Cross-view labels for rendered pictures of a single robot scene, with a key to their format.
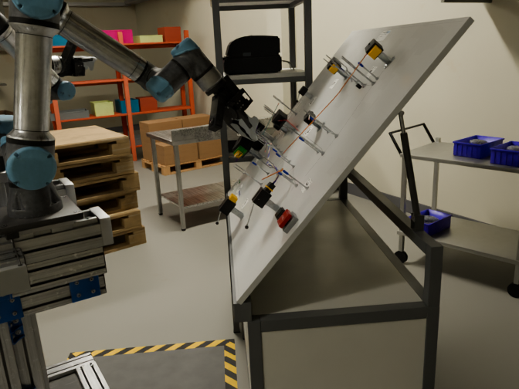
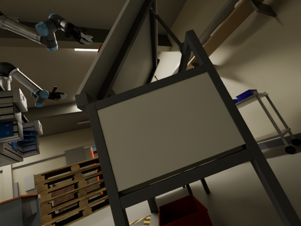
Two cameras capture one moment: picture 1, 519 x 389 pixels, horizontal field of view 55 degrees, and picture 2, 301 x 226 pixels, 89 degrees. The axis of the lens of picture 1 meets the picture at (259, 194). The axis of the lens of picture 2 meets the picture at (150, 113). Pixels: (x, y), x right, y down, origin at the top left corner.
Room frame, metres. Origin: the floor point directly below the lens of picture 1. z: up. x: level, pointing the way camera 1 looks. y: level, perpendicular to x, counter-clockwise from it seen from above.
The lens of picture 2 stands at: (0.73, -0.21, 0.48)
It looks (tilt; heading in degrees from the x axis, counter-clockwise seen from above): 17 degrees up; 1
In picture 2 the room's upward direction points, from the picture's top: 20 degrees counter-clockwise
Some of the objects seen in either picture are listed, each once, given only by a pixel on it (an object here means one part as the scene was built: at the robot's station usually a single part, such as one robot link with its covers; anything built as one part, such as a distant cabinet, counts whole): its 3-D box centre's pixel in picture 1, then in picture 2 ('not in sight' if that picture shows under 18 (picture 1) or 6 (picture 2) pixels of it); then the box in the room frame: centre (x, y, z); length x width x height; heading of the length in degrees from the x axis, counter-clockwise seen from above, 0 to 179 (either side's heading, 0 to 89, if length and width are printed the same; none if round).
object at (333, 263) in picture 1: (313, 285); (163, 140); (1.94, -0.21, 0.60); 1.17 x 0.58 x 0.40; 4
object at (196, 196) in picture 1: (242, 161); not in sight; (4.98, 0.16, 0.47); 1.75 x 0.66 x 0.94; 121
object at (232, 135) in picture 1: (253, 138); not in sight; (2.80, 0.02, 1.09); 0.35 x 0.33 x 0.07; 4
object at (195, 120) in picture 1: (184, 142); not in sight; (7.00, 1.02, 0.33); 1.12 x 0.79 x 0.65; 121
